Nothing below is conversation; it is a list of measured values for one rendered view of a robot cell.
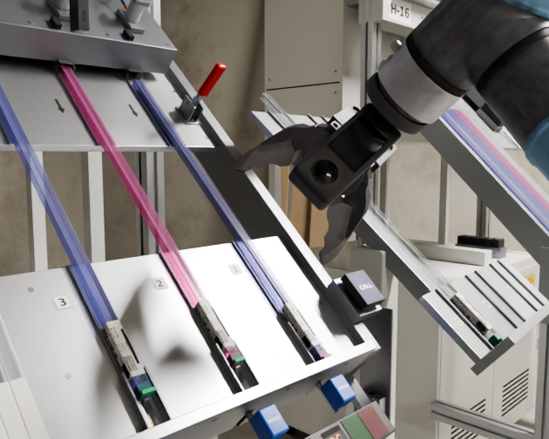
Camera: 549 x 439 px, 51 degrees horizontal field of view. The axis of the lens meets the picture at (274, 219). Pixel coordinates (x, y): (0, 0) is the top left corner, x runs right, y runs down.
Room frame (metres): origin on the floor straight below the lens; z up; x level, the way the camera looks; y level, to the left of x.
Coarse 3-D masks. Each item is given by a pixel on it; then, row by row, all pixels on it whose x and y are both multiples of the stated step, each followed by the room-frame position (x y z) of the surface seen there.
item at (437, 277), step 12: (264, 96) 0.93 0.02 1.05; (276, 108) 0.92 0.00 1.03; (288, 120) 0.90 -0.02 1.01; (372, 204) 0.82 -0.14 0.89; (372, 216) 0.81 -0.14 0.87; (384, 216) 0.81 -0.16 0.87; (384, 228) 0.80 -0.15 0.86; (396, 228) 0.80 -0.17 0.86; (396, 240) 0.79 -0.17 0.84; (408, 240) 0.79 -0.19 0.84; (408, 252) 0.78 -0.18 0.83; (420, 252) 0.78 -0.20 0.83; (420, 264) 0.77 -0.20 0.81; (432, 276) 0.76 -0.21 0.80; (444, 288) 0.75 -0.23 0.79; (492, 336) 0.71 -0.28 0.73
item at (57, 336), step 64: (192, 256) 0.67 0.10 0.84; (64, 320) 0.52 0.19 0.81; (128, 320) 0.56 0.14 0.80; (192, 320) 0.60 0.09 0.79; (256, 320) 0.64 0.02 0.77; (320, 320) 0.70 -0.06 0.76; (64, 384) 0.47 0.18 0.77; (128, 384) 0.49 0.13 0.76; (192, 384) 0.54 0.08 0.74; (256, 384) 0.57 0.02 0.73
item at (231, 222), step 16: (144, 96) 0.87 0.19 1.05; (160, 112) 0.85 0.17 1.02; (176, 144) 0.82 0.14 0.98; (192, 160) 0.80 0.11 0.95; (208, 192) 0.77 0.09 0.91; (224, 208) 0.75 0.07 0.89; (240, 224) 0.74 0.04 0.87; (240, 240) 0.72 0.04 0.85; (256, 256) 0.71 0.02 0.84; (256, 272) 0.70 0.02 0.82; (272, 272) 0.70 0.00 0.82; (272, 288) 0.68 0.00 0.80; (320, 352) 0.63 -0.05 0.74
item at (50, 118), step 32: (0, 64) 0.77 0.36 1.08; (32, 64) 0.80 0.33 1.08; (32, 96) 0.75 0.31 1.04; (64, 96) 0.79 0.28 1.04; (96, 96) 0.82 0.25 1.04; (128, 96) 0.86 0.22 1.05; (160, 96) 0.91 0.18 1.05; (0, 128) 0.68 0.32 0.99; (32, 128) 0.70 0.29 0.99; (64, 128) 0.73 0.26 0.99; (128, 128) 0.80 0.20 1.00; (160, 128) 0.84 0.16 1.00; (192, 128) 0.89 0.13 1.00
